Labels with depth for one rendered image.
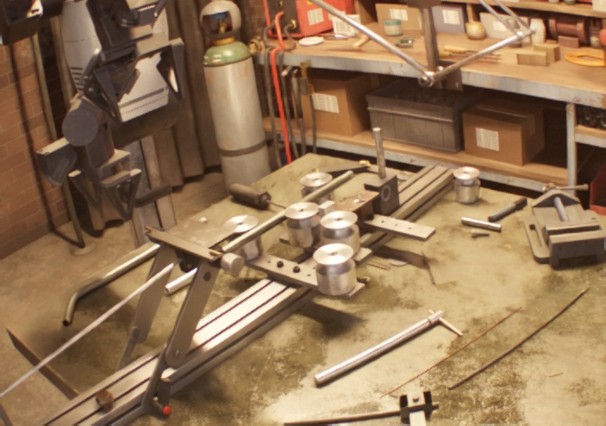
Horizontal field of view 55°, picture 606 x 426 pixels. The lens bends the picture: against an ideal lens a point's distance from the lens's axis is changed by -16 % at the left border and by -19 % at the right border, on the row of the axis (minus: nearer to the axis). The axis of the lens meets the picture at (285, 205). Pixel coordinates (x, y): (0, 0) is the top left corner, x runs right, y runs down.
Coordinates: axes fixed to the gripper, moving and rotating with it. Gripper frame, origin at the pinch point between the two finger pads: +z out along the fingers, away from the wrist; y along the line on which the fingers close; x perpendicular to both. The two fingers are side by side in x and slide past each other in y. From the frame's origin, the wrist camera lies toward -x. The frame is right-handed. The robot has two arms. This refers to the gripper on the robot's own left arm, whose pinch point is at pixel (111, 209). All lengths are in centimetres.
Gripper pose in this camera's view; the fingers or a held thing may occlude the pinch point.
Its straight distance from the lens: 108.1
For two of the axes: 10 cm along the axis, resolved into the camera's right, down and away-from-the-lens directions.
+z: 1.5, 9.0, 4.1
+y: 7.3, 1.8, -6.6
